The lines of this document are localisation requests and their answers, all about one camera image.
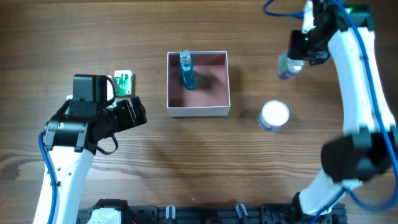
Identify clear purple soap bottle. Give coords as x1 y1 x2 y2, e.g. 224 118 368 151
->
277 50 305 80

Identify teal liquid bottle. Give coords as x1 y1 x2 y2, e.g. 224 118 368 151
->
180 50 197 90

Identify cotton buds round container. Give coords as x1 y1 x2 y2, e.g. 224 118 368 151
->
258 100 290 131

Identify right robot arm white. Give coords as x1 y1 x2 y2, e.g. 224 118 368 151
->
287 1 397 216

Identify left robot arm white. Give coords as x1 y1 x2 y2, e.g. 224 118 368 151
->
34 96 147 223

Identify green white small carton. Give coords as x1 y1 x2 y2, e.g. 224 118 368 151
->
114 70 134 98

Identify white cardboard box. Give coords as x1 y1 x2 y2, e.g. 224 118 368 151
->
167 50 231 118

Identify black mounting rail base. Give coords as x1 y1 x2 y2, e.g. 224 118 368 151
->
76 198 348 224

